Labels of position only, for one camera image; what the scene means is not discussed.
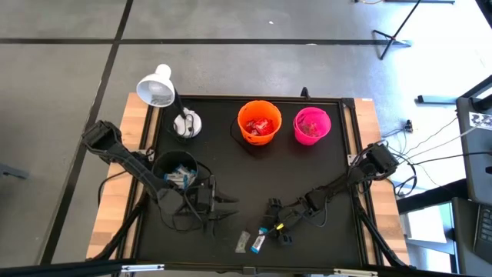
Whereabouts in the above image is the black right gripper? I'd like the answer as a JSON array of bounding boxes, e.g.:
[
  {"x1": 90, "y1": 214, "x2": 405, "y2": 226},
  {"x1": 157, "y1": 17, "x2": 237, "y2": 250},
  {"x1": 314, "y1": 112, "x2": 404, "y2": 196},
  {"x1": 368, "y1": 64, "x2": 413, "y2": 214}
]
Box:
[{"x1": 260, "y1": 198, "x2": 314, "y2": 247}]

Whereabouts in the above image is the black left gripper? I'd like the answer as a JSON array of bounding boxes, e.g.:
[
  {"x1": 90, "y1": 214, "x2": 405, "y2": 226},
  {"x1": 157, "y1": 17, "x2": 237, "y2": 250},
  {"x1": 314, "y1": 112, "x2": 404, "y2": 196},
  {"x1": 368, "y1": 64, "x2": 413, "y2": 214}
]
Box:
[{"x1": 188, "y1": 175, "x2": 240, "y2": 228}]

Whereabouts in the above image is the clear green gummy pack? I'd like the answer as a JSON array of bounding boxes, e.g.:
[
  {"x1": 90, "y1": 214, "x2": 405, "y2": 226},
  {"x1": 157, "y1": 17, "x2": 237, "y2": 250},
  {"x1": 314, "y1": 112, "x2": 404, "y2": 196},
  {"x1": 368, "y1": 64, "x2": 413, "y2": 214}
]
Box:
[{"x1": 234, "y1": 229, "x2": 251, "y2": 254}]

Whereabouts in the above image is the black plastic bucket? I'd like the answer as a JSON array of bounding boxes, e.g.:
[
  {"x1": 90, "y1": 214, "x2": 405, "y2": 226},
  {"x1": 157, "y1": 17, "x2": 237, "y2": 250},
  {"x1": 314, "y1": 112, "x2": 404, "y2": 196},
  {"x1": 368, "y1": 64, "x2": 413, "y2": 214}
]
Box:
[{"x1": 151, "y1": 149, "x2": 214, "y2": 193}]

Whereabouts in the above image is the orange pumpkin face bucket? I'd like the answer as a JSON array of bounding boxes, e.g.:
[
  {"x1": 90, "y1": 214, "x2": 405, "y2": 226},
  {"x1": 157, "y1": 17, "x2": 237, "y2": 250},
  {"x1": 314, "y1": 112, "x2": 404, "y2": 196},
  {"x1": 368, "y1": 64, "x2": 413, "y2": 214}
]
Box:
[{"x1": 229, "y1": 99, "x2": 284, "y2": 149}]

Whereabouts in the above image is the pink plastic bucket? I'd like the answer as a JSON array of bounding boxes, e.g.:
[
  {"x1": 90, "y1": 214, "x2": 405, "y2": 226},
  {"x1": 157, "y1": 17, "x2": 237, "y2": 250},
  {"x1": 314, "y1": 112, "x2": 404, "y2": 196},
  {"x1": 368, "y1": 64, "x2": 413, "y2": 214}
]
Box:
[{"x1": 292, "y1": 106, "x2": 332, "y2": 146}]

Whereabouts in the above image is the white desk lamp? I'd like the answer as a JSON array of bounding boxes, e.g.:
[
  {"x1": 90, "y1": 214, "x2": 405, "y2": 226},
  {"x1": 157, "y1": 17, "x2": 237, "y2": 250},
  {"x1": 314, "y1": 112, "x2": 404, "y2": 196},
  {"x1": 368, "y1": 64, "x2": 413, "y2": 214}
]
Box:
[{"x1": 135, "y1": 63, "x2": 203, "y2": 139}]

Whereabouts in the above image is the black floor beam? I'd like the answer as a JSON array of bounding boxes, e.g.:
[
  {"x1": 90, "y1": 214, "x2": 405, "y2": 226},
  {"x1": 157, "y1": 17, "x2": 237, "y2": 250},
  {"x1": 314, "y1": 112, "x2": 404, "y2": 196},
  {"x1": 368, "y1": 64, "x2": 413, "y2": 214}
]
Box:
[{"x1": 395, "y1": 179, "x2": 470, "y2": 215}]

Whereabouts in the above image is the dark desk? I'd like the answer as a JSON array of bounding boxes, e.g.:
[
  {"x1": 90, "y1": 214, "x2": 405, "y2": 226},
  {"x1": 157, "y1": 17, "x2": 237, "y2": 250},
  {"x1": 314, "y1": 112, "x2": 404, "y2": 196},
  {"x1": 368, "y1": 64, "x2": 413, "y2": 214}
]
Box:
[{"x1": 451, "y1": 196, "x2": 492, "y2": 276}]

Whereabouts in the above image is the black stand foot bar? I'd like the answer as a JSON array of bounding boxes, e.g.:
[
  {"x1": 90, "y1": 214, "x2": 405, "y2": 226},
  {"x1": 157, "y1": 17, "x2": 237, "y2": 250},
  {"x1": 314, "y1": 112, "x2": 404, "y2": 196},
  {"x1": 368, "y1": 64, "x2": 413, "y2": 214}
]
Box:
[{"x1": 414, "y1": 95, "x2": 458, "y2": 105}]

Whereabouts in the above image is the grey floor object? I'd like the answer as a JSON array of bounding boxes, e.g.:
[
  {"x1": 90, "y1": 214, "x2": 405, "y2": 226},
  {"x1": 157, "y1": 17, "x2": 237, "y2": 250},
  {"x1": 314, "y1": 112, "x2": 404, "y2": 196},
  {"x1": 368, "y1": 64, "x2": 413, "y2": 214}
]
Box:
[{"x1": 0, "y1": 163, "x2": 30, "y2": 181}]

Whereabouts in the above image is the grey desk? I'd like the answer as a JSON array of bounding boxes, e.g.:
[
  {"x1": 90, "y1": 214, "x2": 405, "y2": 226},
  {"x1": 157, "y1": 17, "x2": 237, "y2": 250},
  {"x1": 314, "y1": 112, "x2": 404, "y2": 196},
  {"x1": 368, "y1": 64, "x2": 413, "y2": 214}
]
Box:
[{"x1": 455, "y1": 75, "x2": 492, "y2": 205}]

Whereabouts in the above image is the black keyboard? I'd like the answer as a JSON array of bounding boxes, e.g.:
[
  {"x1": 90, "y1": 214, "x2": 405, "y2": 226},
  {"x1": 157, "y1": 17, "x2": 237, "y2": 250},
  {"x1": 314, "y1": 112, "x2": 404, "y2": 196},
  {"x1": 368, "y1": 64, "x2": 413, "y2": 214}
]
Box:
[{"x1": 473, "y1": 203, "x2": 492, "y2": 265}]

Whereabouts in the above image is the black tripod stand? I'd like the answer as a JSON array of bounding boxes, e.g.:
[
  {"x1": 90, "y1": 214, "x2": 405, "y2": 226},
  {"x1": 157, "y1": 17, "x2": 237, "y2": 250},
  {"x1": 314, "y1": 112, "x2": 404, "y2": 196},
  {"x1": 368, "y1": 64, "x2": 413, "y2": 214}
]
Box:
[{"x1": 371, "y1": 0, "x2": 424, "y2": 62}]

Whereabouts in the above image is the printed paper tag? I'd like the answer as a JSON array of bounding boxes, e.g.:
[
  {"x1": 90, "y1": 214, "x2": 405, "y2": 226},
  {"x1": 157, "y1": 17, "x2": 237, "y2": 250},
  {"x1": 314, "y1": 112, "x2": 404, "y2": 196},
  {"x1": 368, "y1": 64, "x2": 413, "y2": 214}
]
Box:
[{"x1": 467, "y1": 111, "x2": 492, "y2": 132}]

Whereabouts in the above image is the black frame brace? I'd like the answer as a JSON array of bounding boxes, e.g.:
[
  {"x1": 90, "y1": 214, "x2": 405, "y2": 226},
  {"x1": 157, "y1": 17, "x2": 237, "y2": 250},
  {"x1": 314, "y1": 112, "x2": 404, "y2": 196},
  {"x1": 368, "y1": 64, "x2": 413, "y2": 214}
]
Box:
[
  {"x1": 355, "y1": 203, "x2": 408, "y2": 269},
  {"x1": 86, "y1": 188, "x2": 151, "y2": 262}
]

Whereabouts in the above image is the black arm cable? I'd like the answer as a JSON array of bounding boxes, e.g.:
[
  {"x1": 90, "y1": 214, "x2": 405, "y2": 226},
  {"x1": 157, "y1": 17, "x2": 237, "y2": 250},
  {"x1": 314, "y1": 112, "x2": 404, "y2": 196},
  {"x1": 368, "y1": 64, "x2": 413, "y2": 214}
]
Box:
[{"x1": 97, "y1": 170, "x2": 128, "y2": 209}]

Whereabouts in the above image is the black frame beam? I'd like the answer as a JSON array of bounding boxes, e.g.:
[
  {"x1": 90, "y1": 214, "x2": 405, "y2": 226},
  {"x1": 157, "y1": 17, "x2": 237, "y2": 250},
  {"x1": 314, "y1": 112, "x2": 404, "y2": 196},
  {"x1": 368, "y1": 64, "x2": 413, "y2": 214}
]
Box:
[{"x1": 0, "y1": 258, "x2": 492, "y2": 277}]

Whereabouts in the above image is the white floor cable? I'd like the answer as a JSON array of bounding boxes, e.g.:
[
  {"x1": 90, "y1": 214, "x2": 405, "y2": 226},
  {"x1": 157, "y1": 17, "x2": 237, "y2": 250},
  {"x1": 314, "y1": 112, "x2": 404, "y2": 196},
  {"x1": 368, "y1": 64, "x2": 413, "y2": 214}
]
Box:
[{"x1": 405, "y1": 116, "x2": 459, "y2": 154}]

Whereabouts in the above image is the black desk cable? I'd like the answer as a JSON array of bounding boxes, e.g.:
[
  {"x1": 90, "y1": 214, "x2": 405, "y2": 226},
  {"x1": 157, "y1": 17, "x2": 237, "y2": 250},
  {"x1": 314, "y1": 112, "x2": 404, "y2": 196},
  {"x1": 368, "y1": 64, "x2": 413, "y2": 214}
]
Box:
[{"x1": 413, "y1": 150, "x2": 492, "y2": 165}]

